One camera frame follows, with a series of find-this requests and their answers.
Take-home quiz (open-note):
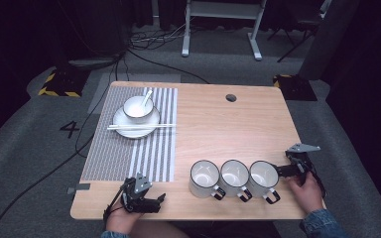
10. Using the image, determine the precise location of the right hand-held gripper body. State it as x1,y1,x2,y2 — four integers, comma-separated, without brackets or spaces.
284,142,321,186

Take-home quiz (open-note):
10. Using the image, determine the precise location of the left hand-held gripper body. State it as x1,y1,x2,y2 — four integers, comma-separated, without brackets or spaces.
120,173,163,214

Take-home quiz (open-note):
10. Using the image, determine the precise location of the white mug with black rim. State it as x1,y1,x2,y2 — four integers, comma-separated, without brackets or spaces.
247,160,282,205
188,159,227,202
218,159,254,203

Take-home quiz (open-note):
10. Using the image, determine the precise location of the person's left hand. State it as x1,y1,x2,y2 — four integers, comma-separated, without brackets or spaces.
105,201,144,234

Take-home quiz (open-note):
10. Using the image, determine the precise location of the person's right hand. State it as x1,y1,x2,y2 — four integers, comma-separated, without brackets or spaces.
289,172,325,214

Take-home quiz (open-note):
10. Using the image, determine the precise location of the grey striped placemat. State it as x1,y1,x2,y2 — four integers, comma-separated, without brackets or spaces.
80,85,179,183

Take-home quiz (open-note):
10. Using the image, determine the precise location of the grey tape strip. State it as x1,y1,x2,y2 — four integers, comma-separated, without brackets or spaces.
65,182,91,195

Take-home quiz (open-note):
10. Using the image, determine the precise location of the white plate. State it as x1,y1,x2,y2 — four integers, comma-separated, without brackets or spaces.
111,105,162,140

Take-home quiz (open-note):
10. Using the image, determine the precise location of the yellow black striped base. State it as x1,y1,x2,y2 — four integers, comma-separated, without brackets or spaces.
272,73,318,102
37,66,91,99

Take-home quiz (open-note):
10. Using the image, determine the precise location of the white chopstick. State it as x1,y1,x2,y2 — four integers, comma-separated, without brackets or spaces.
108,123,178,129

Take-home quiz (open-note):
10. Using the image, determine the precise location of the white bowl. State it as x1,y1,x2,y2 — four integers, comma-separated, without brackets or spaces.
122,95,155,124

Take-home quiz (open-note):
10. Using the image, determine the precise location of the white ceramic spoon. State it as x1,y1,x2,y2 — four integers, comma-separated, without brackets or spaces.
140,89,154,109

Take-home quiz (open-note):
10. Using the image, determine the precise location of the grey column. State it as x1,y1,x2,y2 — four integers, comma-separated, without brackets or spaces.
298,0,361,81

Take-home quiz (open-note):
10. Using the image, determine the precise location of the black chair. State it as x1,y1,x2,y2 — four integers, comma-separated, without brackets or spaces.
267,0,326,63

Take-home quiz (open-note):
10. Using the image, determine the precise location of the dark stand base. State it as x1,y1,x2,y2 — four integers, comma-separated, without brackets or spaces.
66,53,127,71

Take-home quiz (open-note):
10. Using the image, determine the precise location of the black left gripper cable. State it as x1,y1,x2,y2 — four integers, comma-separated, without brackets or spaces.
102,179,129,223

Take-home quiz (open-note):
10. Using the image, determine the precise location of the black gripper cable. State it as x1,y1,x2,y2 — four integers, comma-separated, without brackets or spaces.
310,168,327,200
102,179,129,223

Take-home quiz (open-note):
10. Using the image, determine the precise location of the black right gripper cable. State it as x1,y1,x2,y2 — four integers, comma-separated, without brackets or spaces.
310,168,327,200

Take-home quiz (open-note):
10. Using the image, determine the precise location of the long black floor cable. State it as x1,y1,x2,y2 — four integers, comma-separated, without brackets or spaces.
0,56,127,238

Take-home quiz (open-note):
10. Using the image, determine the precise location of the bundle of floor cables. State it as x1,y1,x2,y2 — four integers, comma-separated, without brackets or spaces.
128,19,192,52

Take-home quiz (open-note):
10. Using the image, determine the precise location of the white desk frame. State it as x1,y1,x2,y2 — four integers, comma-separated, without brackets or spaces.
181,0,269,61

